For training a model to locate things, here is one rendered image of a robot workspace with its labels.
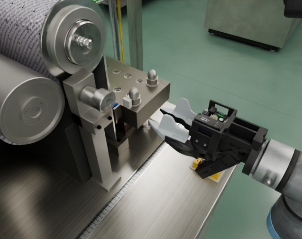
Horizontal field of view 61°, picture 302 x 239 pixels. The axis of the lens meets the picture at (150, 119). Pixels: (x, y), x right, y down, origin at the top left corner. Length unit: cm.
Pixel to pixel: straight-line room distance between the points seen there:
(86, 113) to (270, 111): 206
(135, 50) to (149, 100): 86
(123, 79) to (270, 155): 47
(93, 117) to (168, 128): 14
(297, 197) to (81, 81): 39
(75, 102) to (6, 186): 35
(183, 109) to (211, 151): 11
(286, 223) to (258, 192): 130
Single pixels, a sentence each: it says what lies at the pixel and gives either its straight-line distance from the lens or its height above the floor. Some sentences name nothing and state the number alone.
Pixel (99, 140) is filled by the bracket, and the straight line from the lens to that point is 55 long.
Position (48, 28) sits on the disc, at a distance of 44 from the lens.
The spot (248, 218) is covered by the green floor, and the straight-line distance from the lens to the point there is 171.
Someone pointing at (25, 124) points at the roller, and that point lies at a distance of 47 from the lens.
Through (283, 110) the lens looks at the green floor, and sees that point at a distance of 248.
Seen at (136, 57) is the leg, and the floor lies 69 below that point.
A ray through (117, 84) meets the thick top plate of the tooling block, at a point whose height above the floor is 103.
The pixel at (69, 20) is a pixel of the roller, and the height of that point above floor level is 129.
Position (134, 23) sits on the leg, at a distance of 144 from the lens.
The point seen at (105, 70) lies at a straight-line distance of 56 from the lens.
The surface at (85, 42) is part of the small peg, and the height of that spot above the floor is 127.
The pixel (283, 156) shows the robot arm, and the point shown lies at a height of 115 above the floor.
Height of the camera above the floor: 146
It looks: 44 degrees down
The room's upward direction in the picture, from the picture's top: straight up
